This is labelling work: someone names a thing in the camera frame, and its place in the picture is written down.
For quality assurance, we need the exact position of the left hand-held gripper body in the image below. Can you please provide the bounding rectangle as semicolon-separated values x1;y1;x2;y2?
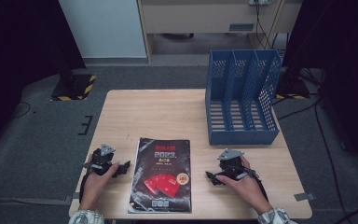
83;143;120;176

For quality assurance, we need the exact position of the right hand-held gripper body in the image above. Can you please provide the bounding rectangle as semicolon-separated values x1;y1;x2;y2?
216;148;257;181

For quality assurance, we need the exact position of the blue plastic file rack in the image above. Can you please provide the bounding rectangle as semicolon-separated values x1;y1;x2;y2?
204;49;282;147

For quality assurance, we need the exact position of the black book with red print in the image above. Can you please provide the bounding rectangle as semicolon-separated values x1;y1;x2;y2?
128;137;193;215

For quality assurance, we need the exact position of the person's left hand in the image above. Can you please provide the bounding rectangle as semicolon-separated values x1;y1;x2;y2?
78;162;120;214

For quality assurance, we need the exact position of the person's right hand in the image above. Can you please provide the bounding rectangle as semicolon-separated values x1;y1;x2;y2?
215;155;274;216

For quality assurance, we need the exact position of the grey tape strip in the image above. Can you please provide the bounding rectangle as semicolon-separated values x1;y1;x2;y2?
63;192;80;203
293;191;316;203

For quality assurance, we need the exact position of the black stand base striped edge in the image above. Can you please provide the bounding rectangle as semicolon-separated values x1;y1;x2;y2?
49;73;97;102
274;69;311;101

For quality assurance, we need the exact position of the white panel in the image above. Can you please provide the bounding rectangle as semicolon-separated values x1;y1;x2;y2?
58;0;147;59

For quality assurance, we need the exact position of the beige wooden cabinet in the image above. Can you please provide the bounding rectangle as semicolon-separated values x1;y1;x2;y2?
136;0;304;63

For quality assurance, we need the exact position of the white power strip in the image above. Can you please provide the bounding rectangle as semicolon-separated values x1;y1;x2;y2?
248;0;276;6

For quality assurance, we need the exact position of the left hand-held gripper black cable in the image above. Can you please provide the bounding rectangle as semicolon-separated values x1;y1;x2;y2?
78;169;94;204

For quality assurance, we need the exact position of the hand-held gripper black cable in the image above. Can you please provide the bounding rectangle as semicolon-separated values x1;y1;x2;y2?
251;174;269;202
78;169;94;204

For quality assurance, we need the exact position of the right hand-held gripper black cable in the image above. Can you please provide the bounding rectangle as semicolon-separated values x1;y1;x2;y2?
251;174;269;202

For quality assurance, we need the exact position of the thin black floor cable loop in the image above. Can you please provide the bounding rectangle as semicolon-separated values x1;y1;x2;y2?
10;101;32;119

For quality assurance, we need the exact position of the long black floor cable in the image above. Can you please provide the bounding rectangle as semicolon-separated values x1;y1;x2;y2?
313;99;358;224

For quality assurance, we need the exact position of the black hanging cable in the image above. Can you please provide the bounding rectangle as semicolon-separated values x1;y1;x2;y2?
254;3;273;49

